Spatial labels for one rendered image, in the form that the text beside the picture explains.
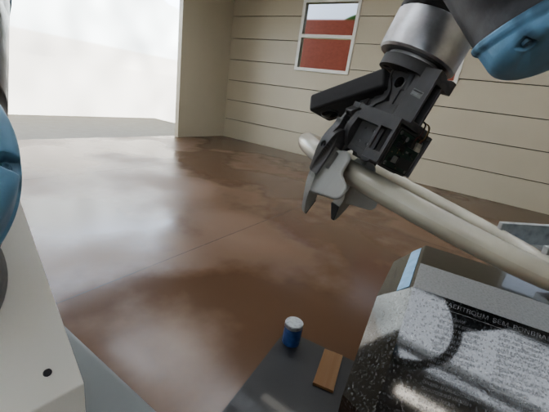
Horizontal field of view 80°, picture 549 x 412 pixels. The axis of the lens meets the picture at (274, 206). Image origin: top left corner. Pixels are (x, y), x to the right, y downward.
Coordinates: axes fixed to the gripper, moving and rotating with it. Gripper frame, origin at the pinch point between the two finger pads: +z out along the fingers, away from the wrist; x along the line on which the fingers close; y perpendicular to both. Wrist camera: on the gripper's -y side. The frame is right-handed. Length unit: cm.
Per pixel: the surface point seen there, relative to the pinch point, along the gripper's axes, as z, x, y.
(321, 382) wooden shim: 95, 97, -32
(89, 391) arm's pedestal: 37.4, -18.7, -4.4
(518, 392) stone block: 22, 60, 24
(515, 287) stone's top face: 6, 84, 6
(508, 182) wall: -67, 634, -204
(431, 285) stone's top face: 15, 60, -4
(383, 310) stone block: 27, 53, -8
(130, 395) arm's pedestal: 35.7, -14.1, -1.5
